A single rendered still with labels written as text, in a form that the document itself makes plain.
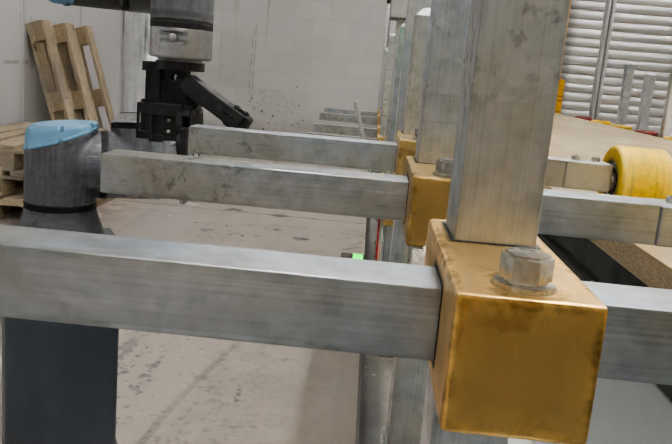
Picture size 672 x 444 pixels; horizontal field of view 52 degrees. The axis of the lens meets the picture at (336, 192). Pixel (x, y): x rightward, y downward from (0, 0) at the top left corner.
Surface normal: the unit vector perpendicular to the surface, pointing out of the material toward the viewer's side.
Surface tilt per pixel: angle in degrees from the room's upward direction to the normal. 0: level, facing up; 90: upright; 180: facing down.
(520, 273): 90
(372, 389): 0
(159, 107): 90
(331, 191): 90
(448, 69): 90
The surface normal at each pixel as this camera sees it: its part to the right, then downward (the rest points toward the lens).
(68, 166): 0.37, 0.16
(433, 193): -0.05, 0.18
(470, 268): 0.08, -0.98
